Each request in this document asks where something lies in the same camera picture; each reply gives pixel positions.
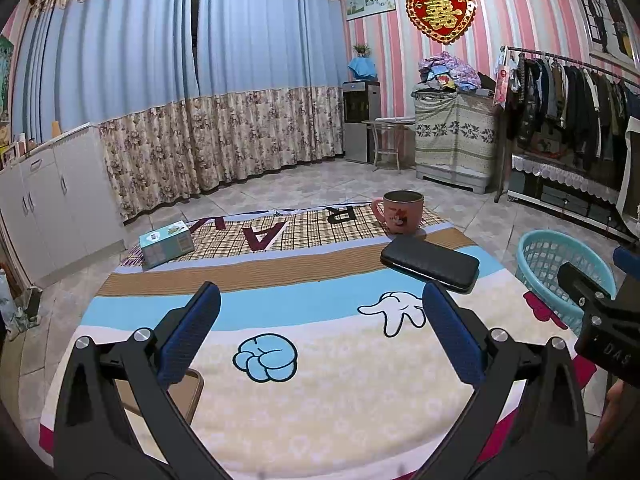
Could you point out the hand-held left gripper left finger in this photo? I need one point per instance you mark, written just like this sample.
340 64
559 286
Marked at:
190 330

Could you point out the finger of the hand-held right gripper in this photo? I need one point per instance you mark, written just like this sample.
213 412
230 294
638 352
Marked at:
582 285
629 262

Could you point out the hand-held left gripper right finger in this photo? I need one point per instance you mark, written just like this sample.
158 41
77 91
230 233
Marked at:
452 330

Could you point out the blue plastic basket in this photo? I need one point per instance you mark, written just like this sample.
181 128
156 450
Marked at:
545 260

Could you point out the person's right hand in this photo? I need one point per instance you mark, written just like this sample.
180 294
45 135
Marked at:
617 395

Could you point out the brown phone case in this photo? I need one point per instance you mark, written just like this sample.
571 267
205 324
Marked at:
187 390

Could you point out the black zip case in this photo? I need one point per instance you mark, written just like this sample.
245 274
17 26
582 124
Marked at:
430 262

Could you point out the dark cloth with white trim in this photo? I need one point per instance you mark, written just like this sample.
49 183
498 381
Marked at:
630 180

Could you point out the teal tissue box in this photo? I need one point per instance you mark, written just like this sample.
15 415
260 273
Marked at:
167 245

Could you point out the plaid lettered mat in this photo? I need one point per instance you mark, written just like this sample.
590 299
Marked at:
225 232

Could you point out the low cabinet with lace cover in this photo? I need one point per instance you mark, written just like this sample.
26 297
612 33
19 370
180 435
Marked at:
560 175

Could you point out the pink cartoon mug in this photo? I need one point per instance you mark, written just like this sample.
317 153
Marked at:
402 212

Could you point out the striped cartoon printed blanket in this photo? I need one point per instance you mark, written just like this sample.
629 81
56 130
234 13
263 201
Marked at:
325 360

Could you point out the row of hanging clothes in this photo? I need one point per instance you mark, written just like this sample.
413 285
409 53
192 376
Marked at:
565 105

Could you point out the translucent plastic bag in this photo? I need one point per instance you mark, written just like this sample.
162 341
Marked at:
12 302

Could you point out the white cabinet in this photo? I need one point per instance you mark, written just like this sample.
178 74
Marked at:
60 200

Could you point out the cloth-covered cabinet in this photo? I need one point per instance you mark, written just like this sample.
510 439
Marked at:
455 135

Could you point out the pink hanging bag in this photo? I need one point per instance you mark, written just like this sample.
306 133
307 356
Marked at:
501 85

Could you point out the metal clothes rack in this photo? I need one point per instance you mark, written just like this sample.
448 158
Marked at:
550 56

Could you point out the grey water dispenser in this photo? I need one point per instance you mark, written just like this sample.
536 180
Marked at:
357 120

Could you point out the framed window poster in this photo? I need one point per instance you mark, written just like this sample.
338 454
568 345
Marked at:
605 20

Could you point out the pile of clothes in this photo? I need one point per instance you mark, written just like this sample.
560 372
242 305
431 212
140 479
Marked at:
450 72

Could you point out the blue cloth cover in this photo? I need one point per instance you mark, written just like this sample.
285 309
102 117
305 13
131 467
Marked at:
362 67

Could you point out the blue floral curtain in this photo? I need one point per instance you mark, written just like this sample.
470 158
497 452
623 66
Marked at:
265 60
120 60

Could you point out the small potted plant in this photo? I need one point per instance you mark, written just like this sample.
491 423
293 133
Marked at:
362 50

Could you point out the red heart wall decoration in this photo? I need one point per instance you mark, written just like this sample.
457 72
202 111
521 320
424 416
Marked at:
440 12

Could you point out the colourful wall poster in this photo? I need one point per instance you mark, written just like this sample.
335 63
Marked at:
5 80

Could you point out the landscape wall picture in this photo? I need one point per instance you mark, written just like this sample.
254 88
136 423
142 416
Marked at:
370 2

